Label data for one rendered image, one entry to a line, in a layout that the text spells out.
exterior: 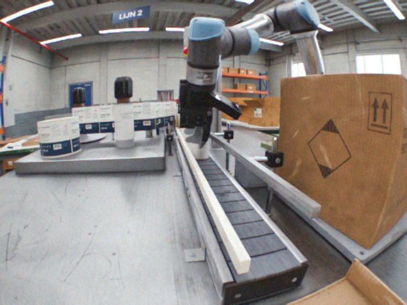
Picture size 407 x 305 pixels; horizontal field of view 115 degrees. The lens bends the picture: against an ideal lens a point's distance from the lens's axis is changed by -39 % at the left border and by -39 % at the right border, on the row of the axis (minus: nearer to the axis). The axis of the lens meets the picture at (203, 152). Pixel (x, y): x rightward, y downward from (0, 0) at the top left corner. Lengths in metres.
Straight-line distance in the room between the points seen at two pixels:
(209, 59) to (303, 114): 0.22
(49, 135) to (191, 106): 0.58
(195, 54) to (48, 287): 0.49
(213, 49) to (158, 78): 8.10
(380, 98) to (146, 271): 0.42
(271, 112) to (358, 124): 2.33
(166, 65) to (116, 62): 2.02
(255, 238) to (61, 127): 0.77
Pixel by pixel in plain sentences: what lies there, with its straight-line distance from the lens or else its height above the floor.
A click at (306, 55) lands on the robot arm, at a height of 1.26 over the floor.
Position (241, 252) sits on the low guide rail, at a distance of 0.22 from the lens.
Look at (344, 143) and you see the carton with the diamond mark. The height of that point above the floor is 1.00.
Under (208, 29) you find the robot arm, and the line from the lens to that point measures 0.43.
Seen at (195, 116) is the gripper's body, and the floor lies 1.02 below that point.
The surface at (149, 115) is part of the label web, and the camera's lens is 1.09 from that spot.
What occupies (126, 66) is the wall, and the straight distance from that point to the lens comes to 8.62.
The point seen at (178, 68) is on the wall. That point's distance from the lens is 8.69.
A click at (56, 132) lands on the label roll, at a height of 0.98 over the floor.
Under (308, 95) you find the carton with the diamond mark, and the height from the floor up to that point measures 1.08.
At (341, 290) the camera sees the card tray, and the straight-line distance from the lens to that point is 0.32.
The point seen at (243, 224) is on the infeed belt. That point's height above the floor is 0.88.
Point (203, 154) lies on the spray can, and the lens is 0.64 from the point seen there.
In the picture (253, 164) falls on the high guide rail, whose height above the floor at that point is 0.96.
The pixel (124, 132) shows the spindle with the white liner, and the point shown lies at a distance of 0.87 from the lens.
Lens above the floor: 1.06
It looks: 14 degrees down
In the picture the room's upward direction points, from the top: straight up
